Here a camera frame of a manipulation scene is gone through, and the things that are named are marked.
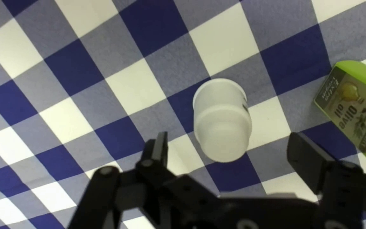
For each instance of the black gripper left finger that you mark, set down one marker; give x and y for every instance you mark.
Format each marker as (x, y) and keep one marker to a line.
(156, 154)

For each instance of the white plastic cup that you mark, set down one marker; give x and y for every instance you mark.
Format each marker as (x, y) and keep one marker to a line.
(222, 122)

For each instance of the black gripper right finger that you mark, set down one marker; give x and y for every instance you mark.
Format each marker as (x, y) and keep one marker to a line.
(311, 163)

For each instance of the green olive oil bottle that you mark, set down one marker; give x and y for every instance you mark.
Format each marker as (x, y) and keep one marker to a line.
(356, 105)

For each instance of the blue white checkered tablecloth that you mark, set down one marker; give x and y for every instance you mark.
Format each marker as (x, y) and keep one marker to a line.
(107, 84)

